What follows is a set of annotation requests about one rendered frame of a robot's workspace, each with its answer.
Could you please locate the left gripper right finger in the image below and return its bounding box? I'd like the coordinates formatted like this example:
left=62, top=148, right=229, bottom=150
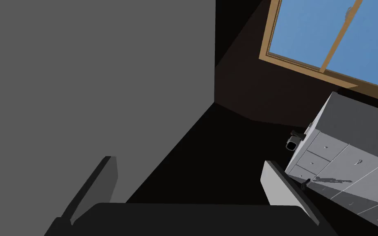
left=260, top=160, right=321, bottom=227

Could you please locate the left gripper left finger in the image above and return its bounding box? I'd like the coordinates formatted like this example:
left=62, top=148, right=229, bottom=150
left=61, top=156, right=119, bottom=226

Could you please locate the grey drawer cabinet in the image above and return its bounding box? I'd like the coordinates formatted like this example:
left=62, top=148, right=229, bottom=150
left=285, top=91, right=378, bottom=234

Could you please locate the wooden framed window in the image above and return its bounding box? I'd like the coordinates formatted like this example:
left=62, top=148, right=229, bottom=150
left=259, top=0, right=378, bottom=112

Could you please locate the small grey black camera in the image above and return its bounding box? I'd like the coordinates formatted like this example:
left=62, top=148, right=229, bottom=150
left=285, top=130, right=304, bottom=151

